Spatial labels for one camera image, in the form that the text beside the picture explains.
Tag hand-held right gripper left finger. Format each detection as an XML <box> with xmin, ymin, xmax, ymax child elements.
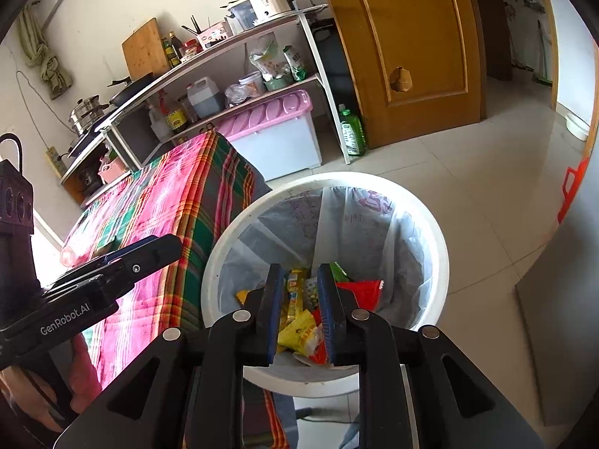
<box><xmin>54</xmin><ymin>263</ymin><xmax>286</xmax><ymax>449</ymax></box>

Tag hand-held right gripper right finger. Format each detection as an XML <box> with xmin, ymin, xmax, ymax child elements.
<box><xmin>317</xmin><ymin>263</ymin><xmax>544</xmax><ymax>449</ymax></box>

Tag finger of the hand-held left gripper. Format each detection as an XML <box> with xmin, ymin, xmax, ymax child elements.
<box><xmin>42</xmin><ymin>234</ymin><xmax>183</xmax><ymax>300</ymax></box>

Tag long yellow snack wrapper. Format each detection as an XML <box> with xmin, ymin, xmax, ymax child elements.
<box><xmin>279</xmin><ymin>268</ymin><xmax>308</xmax><ymax>337</ymax></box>

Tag yellow snack packet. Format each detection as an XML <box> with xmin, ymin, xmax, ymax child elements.
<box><xmin>277</xmin><ymin>311</ymin><xmax>325</xmax><ymax>352</ymax></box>

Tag red snack packet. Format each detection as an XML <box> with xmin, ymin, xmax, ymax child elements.
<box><xmin>334</xmin><ymin>280</ymin><xmax>385</xmax><ymax>315</ymax></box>

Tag white round trash bin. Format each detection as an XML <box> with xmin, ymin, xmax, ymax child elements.
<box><xmin>200</xmin><ymin>171</ymin><xmax>451</xmax><ymax>399</ymax></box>

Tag person's left hand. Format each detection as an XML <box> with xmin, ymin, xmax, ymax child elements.
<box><xmin>0</xmin><ymin>367</ymin><xmax>63</xmax><ymax>433</ymax></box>

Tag green dotted snack packet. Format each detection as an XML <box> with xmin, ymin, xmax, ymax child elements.
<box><xmin>304</xmin><ymin>278</ymin><xmax>322</xmax><ymax>312</ymax></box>

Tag small red wrapper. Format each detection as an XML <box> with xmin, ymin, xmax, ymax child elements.
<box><xmin>309</xmin><ymin>337</ymin><xmax>329</xmax><ymax>366</ymax></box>

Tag pink plaid tablecloth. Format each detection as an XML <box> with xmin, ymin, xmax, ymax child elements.
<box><xmin>58</xmin><ymin>131</ymin><xmax>301</xmax><ymax>449</ymax></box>

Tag translucent printed bin liner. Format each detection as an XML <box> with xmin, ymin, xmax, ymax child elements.
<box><xmin>220</xmin><ymin>186</ymin><xmax>429</xmax><ymax>329</ymax></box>

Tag pink basket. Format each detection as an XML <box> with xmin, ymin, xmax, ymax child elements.
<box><xmin>97</xmin><ymin>155</ymin><xmax>128</xmax><ymax>184</ymax></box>

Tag black induction cooker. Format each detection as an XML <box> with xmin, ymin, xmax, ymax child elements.
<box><xmin>68</xmin><ymin>131</ymin><xmax>106</xmax><ymax>158</ymax></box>

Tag white power strip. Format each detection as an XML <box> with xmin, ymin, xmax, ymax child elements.
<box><xmin>45</xmin><ymin>146</ymin><xmax>67</xmax><ymax>177</ymax></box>

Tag white plastic bottle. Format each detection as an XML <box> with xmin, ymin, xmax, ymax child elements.
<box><xmin>148</xmin><ymin>105</ymin><xmax>171</xmax><ymax>144</ymax></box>

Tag soy sauce bottle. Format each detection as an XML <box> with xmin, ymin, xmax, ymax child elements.
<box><xmin>159</xmin><ymin>91</ymin><xmax>188</xmax><ymax>134</ymax></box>

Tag steel pot stack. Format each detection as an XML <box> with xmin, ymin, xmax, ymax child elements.
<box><xmin>69</xmin><ymin>95</ymin><xmax>111</xmax><ymax>137</ymax></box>

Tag black frying pan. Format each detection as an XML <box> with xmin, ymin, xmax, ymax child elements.
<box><xmin>107</xmin><ymin>72</ymin><xmax>154</xmax><ymax>106</ymax></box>

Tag storage box with pink lid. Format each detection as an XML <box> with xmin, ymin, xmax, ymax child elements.
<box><xmin>213</xmin><ymin>89</ymin><xmax>323</xmax><ymax>181</ymax></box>

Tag plastic jug with dark liquid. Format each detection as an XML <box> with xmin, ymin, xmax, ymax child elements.
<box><xmin>186</xmin><ymin>77</ymin><xmax>224</xmax><ymax>120</ymax></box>

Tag green detergent bottle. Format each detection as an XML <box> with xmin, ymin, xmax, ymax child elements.
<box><xmin>338</xmin><ymin>104</ymin><xmax>368</xmax><ymax>158</ymax></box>

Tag wooden cutting board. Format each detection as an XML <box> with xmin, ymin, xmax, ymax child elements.
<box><xmin>122</xmin><ymin>18</ymin><xmax>170</xmax><ymax>81</ymax></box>

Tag white plastic tub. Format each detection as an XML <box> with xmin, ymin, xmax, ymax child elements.
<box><xmin>238</xmin><ymin>71</ymin><xmax>265</xmax><ymax>97</ymax></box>

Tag green hanging towel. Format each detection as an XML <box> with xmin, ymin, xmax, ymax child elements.
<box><xmin>18</xmin><ymin>2</ymin><xmax>74</xmax><ymax>102</ymax></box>

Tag green bowl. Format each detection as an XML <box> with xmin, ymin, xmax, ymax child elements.
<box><xmin>263</xmin><ymin>75</ymin><xmax>300</xmax><ymax>92</ymax></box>

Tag silver refrigerator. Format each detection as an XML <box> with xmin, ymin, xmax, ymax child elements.
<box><xmin>515</xmin><ymin>122</ymin><xmax>599</xmax><ymax>431</ymax></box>

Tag white metal shelf rack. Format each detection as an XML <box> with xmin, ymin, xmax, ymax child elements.
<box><xmin>61</xmin><ymin>4</ymin><xmax>353</xmax><ymax>197</ymax></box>

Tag pink chopstick holder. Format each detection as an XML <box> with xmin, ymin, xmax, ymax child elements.
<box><xmin>197</xmin><ymin>22</ymin><xmax>233</xmax><ymax>50</ymax></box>

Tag clear bag of food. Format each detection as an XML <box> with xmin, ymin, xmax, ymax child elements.
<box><xmin>248</xmin><ymin>33</ymin><xmax>288</xmax><ymax>82</ymax></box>

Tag dark chopsticks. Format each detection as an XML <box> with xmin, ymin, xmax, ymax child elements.
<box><xmin>182</xmin><ymin>16</ymin><xmax>211</xmax><ymax>36</ymax></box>

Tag black panel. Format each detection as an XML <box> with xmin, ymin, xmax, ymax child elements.
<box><xmin>309</xmin><ymin>18</ymin><xmax>352</xmax><ymax>120</ymax></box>

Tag green and white packet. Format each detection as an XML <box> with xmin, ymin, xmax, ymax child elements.
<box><xmin>283</xmin><ymin>46</ymin><xmax>308</xmax><ymax>82</ymax></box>

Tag clear plastic container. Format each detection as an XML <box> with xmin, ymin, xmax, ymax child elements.
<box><xmin>228</xmin><ymin>0</ymin><xmax>257</xmax><ymax>33</ymax></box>

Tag red thermos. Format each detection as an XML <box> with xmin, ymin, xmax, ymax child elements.
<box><xmin>557</xmin><ymin>156</ymin><xmax>591</xmax><ymax>225</ymax></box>

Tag wooden door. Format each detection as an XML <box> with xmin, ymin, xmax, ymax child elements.
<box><xmin>313</xmin><ymin>0</ymin><xmax>487</xmax><ymax>149</ymax></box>

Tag white basin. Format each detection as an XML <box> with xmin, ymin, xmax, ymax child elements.
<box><xmin>564</xmin><ymin>112</ymin><xmax>592</xmax><ymax>141</ymax></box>

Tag wooden door frame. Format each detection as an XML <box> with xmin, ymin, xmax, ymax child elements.
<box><xmin>536</xmin><ymin>0</ymin><xmax>599</xmax><ymax>164</ymax></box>

